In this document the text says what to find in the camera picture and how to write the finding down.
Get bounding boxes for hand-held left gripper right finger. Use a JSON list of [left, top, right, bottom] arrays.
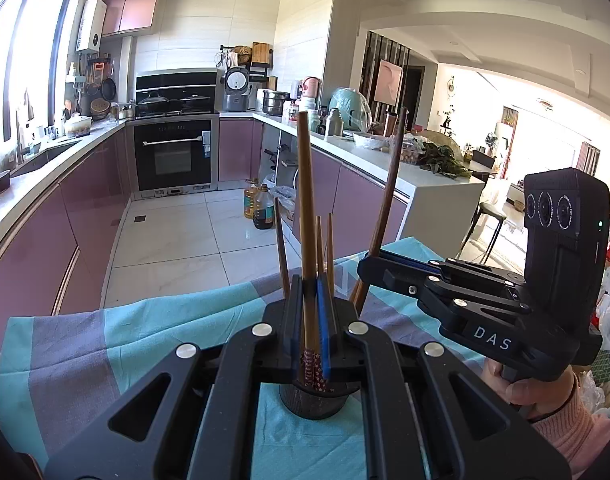
[[315, 279, 573, 480]]

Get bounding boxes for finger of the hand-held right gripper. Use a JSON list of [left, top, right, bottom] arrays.
[[356, 259, 531, 326], [365, 251, 528, 293]]

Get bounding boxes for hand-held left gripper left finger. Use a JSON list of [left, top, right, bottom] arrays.
[[45, 275, 316, 480]]

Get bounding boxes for black mesh utensil holder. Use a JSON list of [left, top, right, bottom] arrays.
[[277, 280, 361, 421]]

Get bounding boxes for wooden chopstick red patterned end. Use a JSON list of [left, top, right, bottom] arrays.
[[296, 111, 328, 392], [326, 213, 336, 286], [274, 211, 292, 301], [349, 106, 409, 313]]

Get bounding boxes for person's right forearm pink sleeve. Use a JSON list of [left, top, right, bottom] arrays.
[[530, 375, 610, 478]]

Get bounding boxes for person's right hand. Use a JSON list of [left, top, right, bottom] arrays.
[[480, 357, 578, 418]]

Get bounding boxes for pink base cabinets white counter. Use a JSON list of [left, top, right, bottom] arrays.
[[218, 110, 486, 261]]

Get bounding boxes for black bar stool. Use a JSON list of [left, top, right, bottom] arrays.
[[457, 201, 507, 266]]

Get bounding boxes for leafy green vegetables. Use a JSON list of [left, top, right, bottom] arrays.
[[417, 142, 472, 180]]

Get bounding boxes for dark cooking oil bottle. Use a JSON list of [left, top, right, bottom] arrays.
[[253, 183, 276, 231]]

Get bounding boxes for white bowl with plastic wrap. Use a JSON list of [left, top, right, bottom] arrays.
[[352, 131, 388, 152]]

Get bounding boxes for yellow cooking oil bottle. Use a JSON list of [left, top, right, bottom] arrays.
[[243, 178, 262, 219]]

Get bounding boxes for teal and grey striped tablecloth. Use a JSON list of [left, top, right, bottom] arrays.
[[0, 236, 491, 480]]

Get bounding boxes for green appliance under plastic cover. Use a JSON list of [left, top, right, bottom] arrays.
[[329, 86, 372, 133]]

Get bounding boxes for stainless steel stock pot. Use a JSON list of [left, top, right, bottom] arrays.
[[261, 90, 291, 117]]

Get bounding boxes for black built-in oven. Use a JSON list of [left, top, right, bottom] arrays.
[[126, 115, 221, 201]]

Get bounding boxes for grey rice cooker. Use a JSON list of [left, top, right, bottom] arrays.
[[221, 66, 251, 112]]

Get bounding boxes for black wok with lid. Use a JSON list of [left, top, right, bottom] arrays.
[[136, 91, 170, 115], [179, 92, 212, 112]]

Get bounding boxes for pink base cabinets with sink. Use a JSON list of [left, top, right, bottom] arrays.
[[0, 120, 136, 351]]

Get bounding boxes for black range hood panel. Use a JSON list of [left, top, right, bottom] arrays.
[[135, 69, 221, 117]]

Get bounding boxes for white casserole pot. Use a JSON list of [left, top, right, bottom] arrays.
[[64, 114, 93, 138]]

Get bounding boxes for metal sink faucet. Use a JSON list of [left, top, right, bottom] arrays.
[[15, 110, 28, 166]]

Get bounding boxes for large kitchen window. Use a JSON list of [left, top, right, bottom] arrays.
[[0, 0, 80, 143]]

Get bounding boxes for pink wall painting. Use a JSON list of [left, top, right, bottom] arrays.
[[375, 58, 403, 103]]

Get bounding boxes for black wall rack with boards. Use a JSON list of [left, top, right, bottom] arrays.
[[220, 42, 275, 83]]

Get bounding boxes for pink upper wall cabinet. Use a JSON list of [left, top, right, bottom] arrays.
[[101, 0, 162, 37]]

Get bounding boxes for white wall water heater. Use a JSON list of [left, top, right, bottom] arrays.
[[76, 0, 107, 53]]

